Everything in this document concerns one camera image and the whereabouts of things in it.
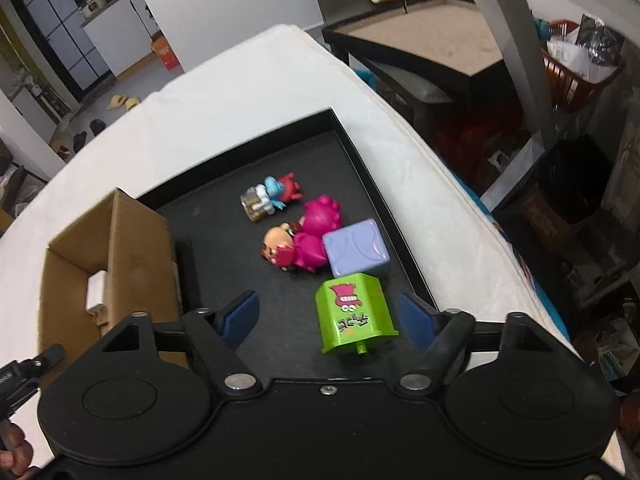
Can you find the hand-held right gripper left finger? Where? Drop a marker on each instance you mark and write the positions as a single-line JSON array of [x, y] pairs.
[[242, 317]]

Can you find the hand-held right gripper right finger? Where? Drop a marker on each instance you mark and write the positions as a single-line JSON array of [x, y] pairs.
[[415, 322]]

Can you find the black tray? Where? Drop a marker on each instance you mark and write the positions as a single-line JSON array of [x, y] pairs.
[[225, 270]]

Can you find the green box toy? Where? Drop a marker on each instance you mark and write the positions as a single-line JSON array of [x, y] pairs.
[[350, 320]]

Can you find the pink costume figurine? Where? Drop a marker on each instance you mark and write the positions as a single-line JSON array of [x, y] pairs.
[[310, 250]]

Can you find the purple cube toy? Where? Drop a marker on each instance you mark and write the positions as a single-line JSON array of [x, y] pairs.
[[355, 247]]

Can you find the cardboard box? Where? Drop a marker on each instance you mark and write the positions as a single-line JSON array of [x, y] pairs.
[[135, 245]]

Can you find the blue figurine with beer mug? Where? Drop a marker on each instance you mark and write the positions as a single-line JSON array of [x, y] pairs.
[[272, 191]]

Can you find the person's left hand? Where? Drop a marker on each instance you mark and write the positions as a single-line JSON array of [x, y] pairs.
[[12, 450]]

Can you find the white power adapter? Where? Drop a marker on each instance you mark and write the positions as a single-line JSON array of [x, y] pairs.
[[96, 292]]

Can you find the white bed sheet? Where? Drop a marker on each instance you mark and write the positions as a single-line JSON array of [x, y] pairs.
[[225, 85]]

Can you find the yellow slipper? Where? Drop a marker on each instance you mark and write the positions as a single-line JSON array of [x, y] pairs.
[[133, 104], [117, 102]]

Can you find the orange box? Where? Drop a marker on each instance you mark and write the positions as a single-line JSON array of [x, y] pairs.
[[167, 55]]

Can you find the red plastic basket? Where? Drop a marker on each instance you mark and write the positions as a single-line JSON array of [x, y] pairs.
[[570, 85]]

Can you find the black low table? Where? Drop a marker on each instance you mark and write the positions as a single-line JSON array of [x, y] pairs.
[[425, 35]]

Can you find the white kitchen counter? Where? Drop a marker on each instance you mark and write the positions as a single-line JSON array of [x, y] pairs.
[[120, 30]]

